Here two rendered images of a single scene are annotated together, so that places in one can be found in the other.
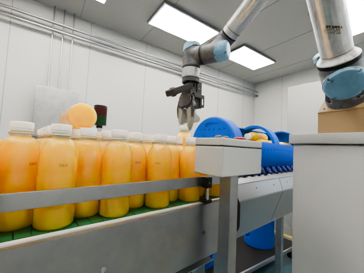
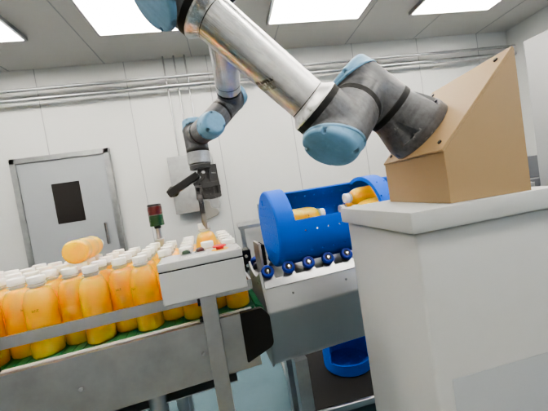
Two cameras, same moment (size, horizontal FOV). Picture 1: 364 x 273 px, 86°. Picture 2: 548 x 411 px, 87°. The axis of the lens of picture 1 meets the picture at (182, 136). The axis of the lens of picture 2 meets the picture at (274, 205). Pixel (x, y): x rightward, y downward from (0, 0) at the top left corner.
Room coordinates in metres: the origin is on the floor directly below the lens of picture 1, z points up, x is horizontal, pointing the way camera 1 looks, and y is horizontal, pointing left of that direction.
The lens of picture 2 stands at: (0.02, -0.65, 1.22)
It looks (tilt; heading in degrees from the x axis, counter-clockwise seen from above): 2 degrees down; 26
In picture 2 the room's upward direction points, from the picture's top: 9 degrees counter-clockwise
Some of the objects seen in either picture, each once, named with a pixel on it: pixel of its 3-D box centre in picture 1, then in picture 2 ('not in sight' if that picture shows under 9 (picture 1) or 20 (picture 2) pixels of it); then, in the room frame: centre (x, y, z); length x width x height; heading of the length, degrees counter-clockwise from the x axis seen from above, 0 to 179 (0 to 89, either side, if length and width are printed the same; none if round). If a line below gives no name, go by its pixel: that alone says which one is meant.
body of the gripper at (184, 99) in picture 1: (191, 94); (205, 183); (0.80, -0.03, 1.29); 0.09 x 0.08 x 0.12; 131
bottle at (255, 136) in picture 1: (255, 137); (368, 194); (1.26, -0.48, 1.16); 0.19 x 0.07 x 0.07; 131
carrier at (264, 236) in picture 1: (259, 199); not in sight; (2.02, -0.83, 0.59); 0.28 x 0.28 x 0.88
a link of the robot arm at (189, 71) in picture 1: (190, 75); (199, 159); (0.80, -0.02, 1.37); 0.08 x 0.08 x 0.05
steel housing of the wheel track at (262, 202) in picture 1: (288, 186); (483, 252); (1.63, -0.91, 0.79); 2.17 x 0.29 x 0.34; 131
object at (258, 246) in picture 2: not in sight; (261, 258); (0.94, -0.11, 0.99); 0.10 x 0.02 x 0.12; 41
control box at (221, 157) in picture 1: (229, 156); (203, 271); (0.59, -0.15, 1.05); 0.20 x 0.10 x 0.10; 131
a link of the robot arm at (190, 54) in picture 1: (192, 56); (195, 135); (0.79, -0.03, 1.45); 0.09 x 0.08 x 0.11; 62
